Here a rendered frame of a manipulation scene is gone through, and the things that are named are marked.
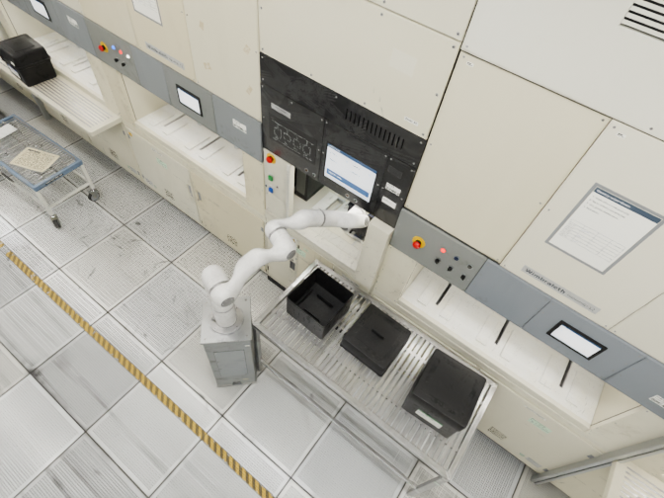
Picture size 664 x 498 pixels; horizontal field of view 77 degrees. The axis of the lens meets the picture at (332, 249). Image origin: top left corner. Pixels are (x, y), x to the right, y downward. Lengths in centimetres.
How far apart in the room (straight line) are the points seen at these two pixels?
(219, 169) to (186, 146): 33
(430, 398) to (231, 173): 196
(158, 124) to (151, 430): 217
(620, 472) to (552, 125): 181
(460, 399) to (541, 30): 158
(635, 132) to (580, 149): 15
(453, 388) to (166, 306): 222
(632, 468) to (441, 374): 106
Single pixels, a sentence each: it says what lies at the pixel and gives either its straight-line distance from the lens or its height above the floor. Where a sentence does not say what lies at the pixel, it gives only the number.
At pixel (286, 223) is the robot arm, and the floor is 139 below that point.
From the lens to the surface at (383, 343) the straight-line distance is 236.
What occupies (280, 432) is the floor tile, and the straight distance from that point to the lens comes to 304.
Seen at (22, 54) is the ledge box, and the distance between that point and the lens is 420.
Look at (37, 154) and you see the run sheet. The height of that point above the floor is 46.
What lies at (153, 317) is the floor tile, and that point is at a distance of 346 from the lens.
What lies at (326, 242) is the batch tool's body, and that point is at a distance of 265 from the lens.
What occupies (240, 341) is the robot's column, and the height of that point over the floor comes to 73.
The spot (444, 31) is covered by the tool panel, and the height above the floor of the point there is 235.
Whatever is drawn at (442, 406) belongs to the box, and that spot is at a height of 101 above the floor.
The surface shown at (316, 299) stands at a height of 77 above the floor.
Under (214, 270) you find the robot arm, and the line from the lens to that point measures 216.
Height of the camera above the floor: 298
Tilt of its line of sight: 54 degrees down
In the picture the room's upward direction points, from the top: 10 degrees clockwise
